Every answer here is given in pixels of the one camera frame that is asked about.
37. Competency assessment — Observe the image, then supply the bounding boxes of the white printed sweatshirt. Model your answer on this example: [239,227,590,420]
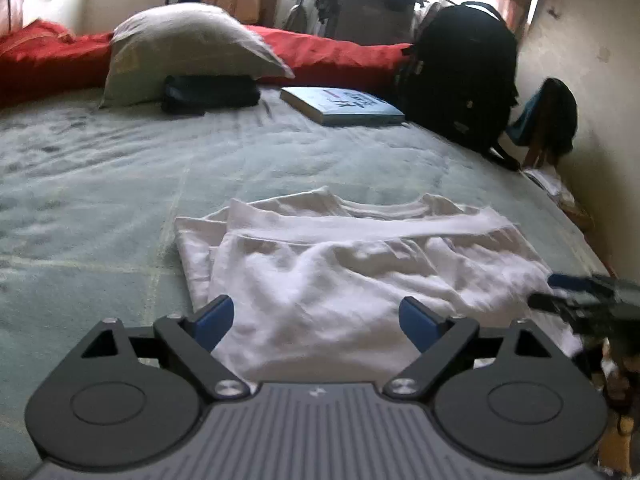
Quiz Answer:
[174,188,580,385]

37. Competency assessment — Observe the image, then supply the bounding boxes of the hanging clothes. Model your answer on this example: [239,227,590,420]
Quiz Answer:
[283,0,446,46]

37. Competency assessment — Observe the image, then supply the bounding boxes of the wooden chair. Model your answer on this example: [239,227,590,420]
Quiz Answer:
[506,78,578,168]

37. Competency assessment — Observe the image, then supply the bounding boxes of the green quilted bed cover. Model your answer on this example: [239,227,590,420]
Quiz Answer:
[1,89,602,479]

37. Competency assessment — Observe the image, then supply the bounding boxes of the black folded cloth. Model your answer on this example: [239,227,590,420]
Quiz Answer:
[160,76,260,115]

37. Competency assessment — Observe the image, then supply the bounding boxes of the light blue book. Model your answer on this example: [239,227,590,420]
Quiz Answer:
[280,87,405,127]

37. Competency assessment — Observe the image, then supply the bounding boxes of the black backpack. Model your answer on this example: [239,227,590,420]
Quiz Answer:
[394,1,520,171]

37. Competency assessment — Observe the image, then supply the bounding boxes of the red blanket roll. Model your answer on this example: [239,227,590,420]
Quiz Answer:
[247,25,409,96]

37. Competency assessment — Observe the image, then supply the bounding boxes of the grey pillow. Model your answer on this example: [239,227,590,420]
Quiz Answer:
[101,3,294,107]

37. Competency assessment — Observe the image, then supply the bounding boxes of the red pillow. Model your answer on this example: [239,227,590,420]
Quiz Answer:
[0,20,113,108]

